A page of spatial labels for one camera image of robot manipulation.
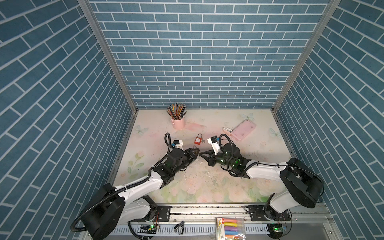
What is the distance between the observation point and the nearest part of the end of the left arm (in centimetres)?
63

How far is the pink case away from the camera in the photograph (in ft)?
3.42

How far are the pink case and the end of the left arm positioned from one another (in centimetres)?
34
